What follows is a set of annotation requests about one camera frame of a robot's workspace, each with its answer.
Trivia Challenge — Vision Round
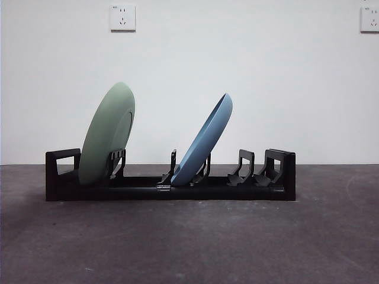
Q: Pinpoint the blue round plate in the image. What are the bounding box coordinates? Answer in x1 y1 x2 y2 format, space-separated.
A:
171 92 234 187

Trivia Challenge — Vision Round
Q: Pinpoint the green round plate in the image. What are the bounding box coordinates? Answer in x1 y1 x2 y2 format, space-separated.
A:
79 82 136 186

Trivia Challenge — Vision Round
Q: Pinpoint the black plastic plate rack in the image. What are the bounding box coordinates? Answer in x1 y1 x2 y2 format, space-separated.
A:
45 147 297 202

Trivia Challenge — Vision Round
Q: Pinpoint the white wall socket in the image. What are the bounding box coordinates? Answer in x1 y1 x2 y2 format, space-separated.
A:
359 6 379 33
110 4 137 32

